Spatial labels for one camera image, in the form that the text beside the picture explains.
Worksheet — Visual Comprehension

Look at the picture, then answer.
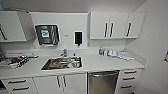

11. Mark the white printed cup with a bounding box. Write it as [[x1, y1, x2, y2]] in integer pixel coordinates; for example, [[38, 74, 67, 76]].
[[68, 59, 77, 67]]

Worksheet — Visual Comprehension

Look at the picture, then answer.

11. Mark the white narrow drawer unit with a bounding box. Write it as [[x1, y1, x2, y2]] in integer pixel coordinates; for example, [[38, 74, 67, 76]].
[[116, 68, 143, 94]]

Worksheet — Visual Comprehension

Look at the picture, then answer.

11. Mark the chrome sink faucet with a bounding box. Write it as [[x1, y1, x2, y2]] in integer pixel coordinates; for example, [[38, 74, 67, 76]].
[[59, 48, 69, 58]]

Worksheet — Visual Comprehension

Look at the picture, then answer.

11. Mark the blue labelled bottle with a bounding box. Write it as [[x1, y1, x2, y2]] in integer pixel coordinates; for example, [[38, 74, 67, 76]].
[[98, 47, 105, 57]]

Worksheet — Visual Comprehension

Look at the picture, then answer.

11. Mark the steel paper towel dispenser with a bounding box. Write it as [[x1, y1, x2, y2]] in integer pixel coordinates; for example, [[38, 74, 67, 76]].
[[34, 23, 61, 47]]

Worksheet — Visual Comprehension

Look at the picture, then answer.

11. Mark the stainless steel dishwasher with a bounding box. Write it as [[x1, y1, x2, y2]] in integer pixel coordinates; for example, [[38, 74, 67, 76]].
[[87, 69, 120, 94]]

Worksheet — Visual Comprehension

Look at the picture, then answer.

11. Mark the white folded towel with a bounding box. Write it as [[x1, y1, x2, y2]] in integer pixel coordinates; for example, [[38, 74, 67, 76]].
[[118, 51, 136, 62]]

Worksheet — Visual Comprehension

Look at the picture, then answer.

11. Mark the dish drying rack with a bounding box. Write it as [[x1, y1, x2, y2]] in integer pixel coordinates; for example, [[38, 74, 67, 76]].
[[0, 51, 40, 70]]

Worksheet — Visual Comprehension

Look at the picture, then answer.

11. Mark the white plate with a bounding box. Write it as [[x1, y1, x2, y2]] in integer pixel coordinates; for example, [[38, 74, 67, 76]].
[[66, 61, 80, 69]]

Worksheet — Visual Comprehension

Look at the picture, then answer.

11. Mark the orange bowl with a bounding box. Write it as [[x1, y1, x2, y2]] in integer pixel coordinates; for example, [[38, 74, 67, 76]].
[[49, 59, 65, 68]]

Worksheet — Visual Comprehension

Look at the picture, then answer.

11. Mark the stainless steel sink basin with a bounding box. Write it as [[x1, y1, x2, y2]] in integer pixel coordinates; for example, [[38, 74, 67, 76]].
[[40, 55, 84, 72]]

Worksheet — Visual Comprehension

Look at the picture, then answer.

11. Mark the white sink base cabinet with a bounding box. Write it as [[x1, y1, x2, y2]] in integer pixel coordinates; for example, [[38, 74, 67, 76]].
[[33, 73, 89, 94]]

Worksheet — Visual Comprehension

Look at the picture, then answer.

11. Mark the black wall soap dispenser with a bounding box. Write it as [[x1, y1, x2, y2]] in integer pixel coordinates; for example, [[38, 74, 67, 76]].
[[73, 30, 84, 47]]

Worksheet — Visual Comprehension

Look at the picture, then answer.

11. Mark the white three-door wall cabinet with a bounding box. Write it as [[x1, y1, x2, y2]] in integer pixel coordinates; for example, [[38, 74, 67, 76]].
[[88, 11, 146, 40]]

